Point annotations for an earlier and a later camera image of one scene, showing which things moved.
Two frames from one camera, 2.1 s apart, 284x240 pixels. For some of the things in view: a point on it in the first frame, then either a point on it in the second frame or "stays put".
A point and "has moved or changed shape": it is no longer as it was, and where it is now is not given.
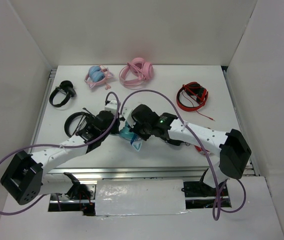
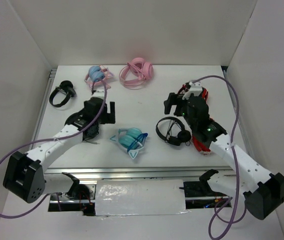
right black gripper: x=145 y=136 -> x=173 y=99
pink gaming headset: x=135 y=72 stays put
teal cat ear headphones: x=128 y=134 has moved or changed shape
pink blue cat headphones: x=97 y=76 stays put
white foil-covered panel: x=141 y=197 stays put
